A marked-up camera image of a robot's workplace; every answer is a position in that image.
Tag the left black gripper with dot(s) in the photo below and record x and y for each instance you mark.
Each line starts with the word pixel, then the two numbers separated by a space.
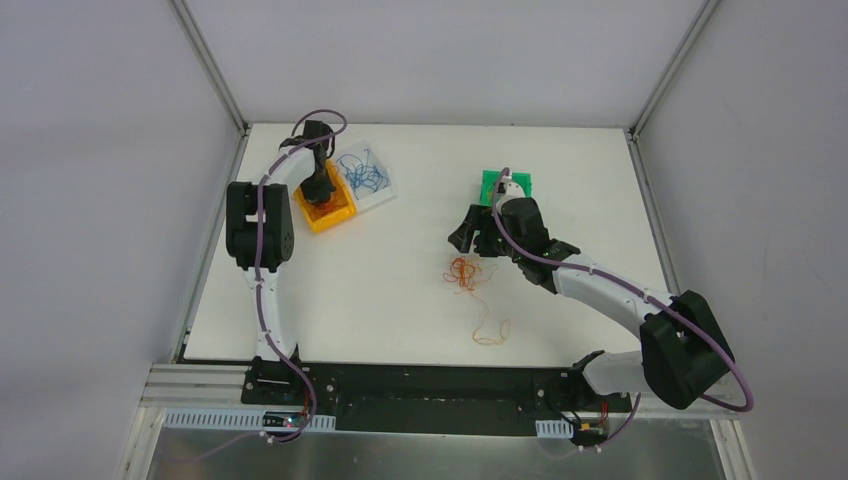
pixel 317 192

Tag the orange plastic bin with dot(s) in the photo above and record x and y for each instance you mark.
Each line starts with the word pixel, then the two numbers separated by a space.
pixel 338 209

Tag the green plastic bin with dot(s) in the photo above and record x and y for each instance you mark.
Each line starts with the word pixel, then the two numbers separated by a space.
pixel 488 181

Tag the white translucent plastic bin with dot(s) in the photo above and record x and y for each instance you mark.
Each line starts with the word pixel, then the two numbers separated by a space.
pixel 368 178

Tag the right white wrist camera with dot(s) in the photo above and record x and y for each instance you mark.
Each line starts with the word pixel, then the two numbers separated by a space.
pixel 506 188

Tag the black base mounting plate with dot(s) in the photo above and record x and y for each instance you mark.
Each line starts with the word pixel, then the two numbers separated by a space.
pixel 427 399

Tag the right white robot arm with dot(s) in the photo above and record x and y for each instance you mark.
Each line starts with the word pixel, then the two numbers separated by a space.
pixel 682 351

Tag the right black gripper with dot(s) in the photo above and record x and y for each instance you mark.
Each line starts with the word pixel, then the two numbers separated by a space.
pixel 486 237

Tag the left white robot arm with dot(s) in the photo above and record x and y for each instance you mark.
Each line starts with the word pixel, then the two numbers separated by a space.
pixel 259 237

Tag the right aluminium frame rail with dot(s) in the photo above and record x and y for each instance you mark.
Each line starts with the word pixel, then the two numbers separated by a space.
pixel 703 16

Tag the aluminium frame rail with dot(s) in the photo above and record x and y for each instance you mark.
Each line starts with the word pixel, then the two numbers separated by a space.
pixel 703 16
pixel 209 65

